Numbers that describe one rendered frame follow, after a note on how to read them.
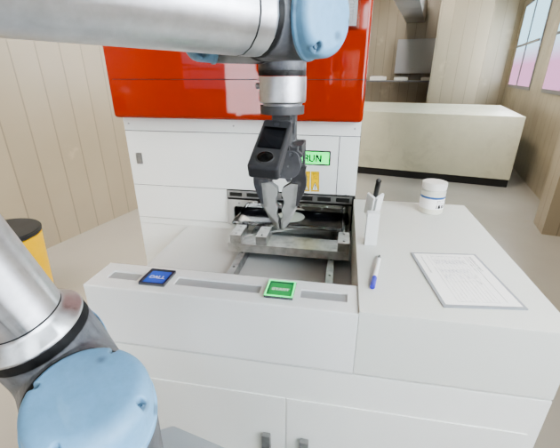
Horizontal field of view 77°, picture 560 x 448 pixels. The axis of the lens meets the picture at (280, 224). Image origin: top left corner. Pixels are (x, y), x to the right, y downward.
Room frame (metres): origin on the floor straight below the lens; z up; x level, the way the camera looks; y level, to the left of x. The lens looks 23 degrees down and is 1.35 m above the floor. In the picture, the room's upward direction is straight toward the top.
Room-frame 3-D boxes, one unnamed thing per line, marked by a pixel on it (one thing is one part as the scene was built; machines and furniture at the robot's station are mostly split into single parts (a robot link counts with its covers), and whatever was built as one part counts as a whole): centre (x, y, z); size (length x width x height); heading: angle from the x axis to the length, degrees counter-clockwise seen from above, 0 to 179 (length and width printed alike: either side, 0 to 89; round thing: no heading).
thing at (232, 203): (1.16, -0.03, 0.89); 0.44 x 0.02 x 0.10; 80
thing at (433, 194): (1.01, -0.46, 1.01); 0.07 x 0.07 x 0.10
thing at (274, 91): (0.60, 0.00, 1.33); 0.08 x 0.08 x 0.05
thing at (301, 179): (0.58, -0.02, 1.19); 0.05 x 0.02 x 0.09; 80
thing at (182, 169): (1.21, 0.15, 1.02); 0.81 x 0.03 x 0.40; 80
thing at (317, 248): (0.97, -0.03, 0.87); 0.36 x 0.08 x 0.03; 80
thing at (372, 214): (0.80, -0.23, 1.03); 0.06 x 0.04 x 0.13; 170
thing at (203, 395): (0.83, -0.06, 0.41); 0.96 x 0.64 x 0.82; 80
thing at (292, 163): (0.60, -0.01, 1.25); 0.09 x 0.08 x 0.12; 170
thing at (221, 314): (0.61, 0.12, 0.89); 0.55 x 0.09 x 0.14; 80
